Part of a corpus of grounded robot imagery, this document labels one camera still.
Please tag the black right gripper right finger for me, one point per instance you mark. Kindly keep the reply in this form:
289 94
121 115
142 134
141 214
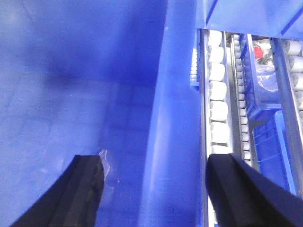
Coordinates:
242 197

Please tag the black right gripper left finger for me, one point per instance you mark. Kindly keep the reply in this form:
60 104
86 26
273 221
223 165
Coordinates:
73 200

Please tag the large blue plastic bin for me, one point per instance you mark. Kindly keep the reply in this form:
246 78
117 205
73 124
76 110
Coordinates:
108 78

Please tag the empty blue bin below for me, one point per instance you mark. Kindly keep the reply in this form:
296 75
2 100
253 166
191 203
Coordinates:
272 152

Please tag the blue bin with parts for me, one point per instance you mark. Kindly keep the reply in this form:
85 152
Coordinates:
260 103

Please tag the grey small roller track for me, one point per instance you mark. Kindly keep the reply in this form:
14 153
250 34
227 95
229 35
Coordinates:
237 67

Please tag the clear plastic bag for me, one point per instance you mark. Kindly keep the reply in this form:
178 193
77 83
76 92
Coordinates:
266 77

